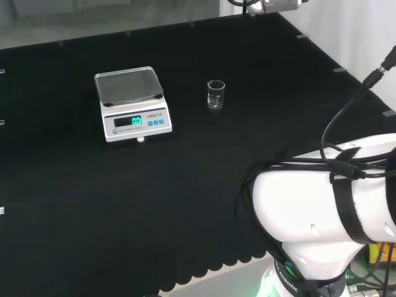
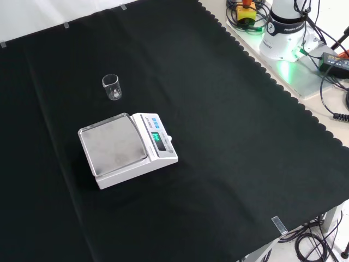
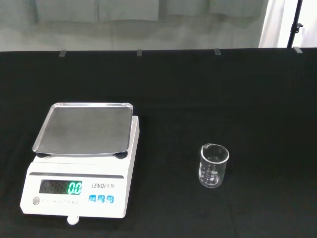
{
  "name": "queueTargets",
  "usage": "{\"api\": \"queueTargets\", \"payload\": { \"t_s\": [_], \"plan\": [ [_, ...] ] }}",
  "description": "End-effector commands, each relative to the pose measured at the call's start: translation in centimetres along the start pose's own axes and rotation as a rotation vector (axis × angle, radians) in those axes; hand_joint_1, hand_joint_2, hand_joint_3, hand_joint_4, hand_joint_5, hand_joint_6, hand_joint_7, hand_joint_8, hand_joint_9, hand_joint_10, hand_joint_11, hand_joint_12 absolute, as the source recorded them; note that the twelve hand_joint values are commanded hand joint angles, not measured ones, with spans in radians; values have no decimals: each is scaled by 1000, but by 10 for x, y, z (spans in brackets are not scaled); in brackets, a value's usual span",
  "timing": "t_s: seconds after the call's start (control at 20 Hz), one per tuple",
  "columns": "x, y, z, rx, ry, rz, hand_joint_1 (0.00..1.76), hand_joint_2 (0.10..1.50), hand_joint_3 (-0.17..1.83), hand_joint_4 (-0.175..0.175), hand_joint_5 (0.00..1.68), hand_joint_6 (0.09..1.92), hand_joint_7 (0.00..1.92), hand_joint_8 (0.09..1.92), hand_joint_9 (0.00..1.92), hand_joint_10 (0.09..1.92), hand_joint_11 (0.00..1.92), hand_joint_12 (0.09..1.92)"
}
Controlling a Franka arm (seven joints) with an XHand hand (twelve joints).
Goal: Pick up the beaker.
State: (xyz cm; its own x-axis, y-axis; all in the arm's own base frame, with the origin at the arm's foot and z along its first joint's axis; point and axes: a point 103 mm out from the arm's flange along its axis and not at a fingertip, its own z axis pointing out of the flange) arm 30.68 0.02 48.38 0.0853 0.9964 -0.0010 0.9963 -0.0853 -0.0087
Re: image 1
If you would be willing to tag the small clear glass beaker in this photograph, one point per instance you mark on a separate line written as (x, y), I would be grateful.
(215, 94)

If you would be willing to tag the white electronic balance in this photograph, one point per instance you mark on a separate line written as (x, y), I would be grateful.
(133, 105)

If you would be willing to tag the black bench cloth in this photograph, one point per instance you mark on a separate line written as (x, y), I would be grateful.
(123, 185)

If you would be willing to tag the white device on stand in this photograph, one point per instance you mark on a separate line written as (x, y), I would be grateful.
(272, 4)

